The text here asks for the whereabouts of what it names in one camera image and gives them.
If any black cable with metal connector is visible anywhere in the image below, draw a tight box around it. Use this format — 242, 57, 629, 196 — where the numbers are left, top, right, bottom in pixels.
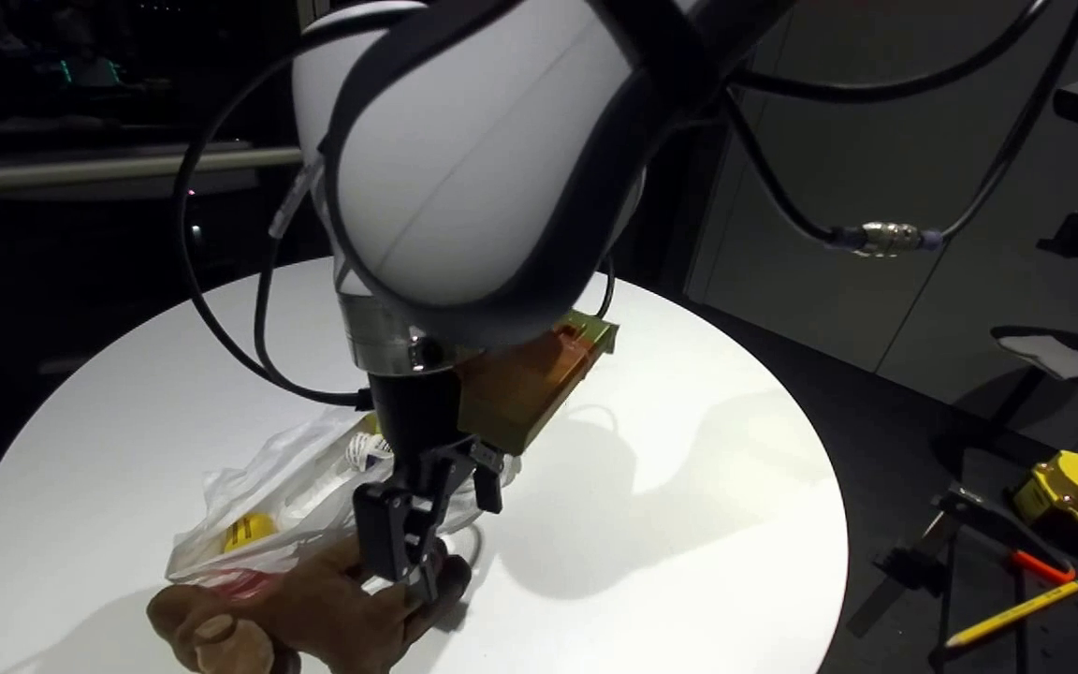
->
723, 0, 1078, 260

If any grey flat stand plate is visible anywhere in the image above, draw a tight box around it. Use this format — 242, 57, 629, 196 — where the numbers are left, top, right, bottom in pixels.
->
990, 318, 1078, 379

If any white plastic bag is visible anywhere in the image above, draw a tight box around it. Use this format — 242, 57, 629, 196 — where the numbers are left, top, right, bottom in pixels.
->
161, 408, 521, 590

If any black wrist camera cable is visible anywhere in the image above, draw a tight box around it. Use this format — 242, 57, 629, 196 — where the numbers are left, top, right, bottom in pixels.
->
173, 18, 379, 410

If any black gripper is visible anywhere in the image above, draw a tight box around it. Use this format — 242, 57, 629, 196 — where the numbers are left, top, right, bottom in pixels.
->
353, 362, 510, 590

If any brown moose plush toy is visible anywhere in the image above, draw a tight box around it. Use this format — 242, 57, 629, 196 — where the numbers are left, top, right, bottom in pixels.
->
143, 533, 475, 674

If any red handled black tool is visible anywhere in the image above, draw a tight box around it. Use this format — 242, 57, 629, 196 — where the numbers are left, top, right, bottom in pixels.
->
935, 484, 1078, 590

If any brown green wrist camera box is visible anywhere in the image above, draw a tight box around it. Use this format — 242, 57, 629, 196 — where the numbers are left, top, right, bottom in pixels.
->
453, 308, 625, 459

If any grey window railing bar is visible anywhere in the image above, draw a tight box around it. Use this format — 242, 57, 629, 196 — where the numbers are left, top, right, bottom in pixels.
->
0, 137, 305, 201

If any yellow tub with yellow lid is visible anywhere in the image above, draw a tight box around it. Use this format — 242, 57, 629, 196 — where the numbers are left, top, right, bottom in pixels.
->
216, 510, 282, 555

